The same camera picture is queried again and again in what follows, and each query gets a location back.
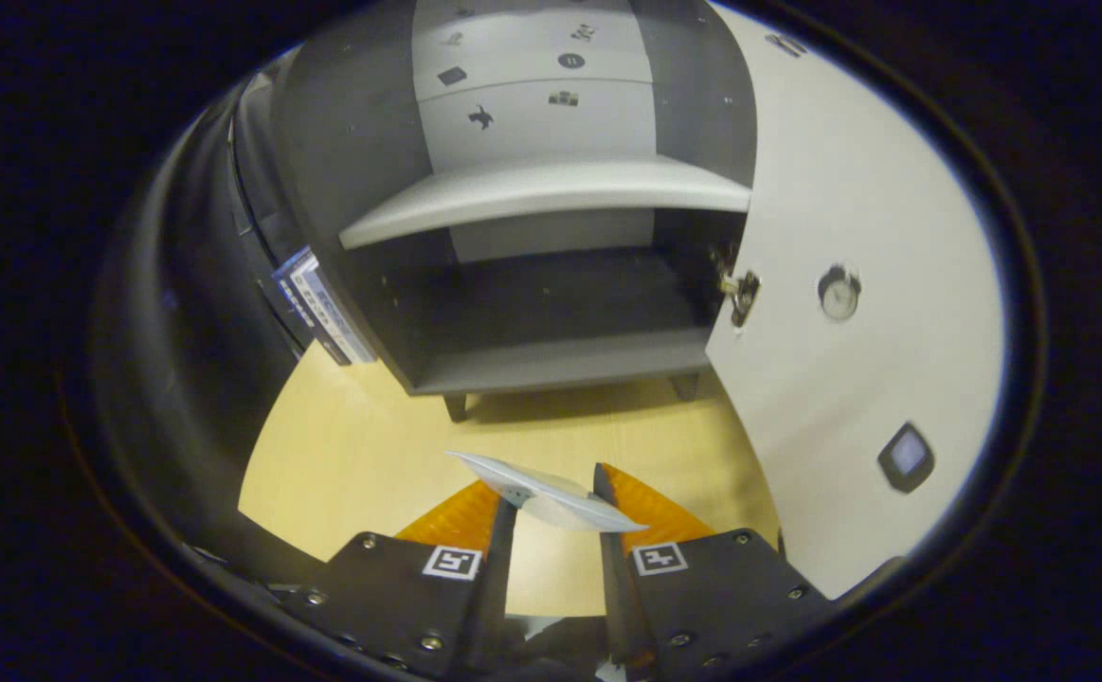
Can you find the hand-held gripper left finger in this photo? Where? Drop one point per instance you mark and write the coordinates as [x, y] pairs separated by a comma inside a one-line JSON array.
[[492, 587]]

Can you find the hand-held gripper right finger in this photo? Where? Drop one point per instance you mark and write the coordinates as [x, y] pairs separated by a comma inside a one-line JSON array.
[[619, 597]]

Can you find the light grey cabinet door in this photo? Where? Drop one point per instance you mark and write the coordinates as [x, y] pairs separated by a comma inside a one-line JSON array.
[[844, 398]]

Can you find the black backdrop cloth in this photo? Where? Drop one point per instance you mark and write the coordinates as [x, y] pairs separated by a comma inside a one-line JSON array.
[[181, 360]]

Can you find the dark grey cabinet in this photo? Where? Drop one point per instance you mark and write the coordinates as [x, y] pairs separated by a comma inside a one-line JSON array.
[[550, 189]]

